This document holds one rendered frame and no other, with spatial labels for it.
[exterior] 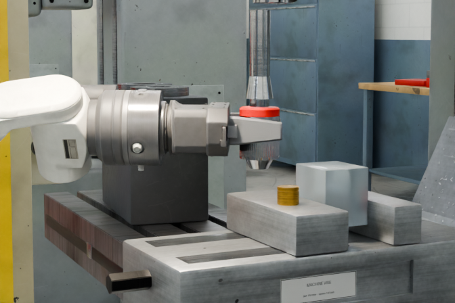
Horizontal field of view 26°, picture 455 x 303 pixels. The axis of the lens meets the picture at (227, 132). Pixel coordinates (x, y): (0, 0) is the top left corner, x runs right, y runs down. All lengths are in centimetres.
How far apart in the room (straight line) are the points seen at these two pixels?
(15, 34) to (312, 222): 195
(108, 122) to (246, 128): 16
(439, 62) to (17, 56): 156
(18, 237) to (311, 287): 196
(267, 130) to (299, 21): 754
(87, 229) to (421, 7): 692
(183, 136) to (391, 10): 758
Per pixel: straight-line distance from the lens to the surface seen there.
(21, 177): 283
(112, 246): 139
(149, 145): 112
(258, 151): 113
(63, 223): 165
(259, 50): 113
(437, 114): 151
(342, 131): 852
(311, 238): 94
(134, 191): 145
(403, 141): 849
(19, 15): 281
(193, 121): 111
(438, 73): 150
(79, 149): 115
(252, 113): 113
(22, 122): 112
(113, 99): 113
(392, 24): 864
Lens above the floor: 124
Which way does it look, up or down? 6 degrees down
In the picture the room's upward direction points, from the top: straight up
